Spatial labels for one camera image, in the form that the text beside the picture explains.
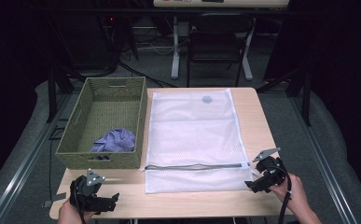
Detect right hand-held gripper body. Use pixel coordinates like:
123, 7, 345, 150
252, 147, 289, 188

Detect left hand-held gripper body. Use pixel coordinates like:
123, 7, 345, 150
69, 168, 107, 216

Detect green woven basket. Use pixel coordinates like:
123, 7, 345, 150
55, 76, 148, 171

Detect purple garment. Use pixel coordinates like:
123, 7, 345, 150
90, 127, 137, 153

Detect white mesh laundry bag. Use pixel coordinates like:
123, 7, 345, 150
140, 88, 255, 194

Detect person's left hand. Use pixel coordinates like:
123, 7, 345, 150
56, 199, 95, 224

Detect person's right hand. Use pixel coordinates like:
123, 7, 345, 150
270, 173, 308, 216

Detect black metal stand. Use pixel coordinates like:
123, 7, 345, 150
256, 63, 313, 127
46, 66, 86, 124

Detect black folding chair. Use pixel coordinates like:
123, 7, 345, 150
186, 12, 256, 88

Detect desk with white legs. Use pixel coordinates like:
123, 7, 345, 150
153, 0, 289, 81

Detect dark cabinet with red light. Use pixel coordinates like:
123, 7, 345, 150
58, 12, 121, 72

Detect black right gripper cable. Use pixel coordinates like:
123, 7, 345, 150
270, 165, 293, 224

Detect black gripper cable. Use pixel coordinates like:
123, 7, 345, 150
270, 165, 293, 224
72, 183, 88, 224

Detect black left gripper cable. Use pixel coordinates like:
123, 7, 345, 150
72, 183, 88, 224

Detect grey metal bracket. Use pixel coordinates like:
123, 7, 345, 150
42, 191, 68, 209

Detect thin black cable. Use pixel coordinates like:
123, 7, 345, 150
48, 124, 64, 200

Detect aluminium floor rail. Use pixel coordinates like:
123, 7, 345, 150
0, 92, 74, 224
293, 92, 358, 224

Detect black floor cable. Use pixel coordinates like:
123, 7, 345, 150
118, 61, 177, 89

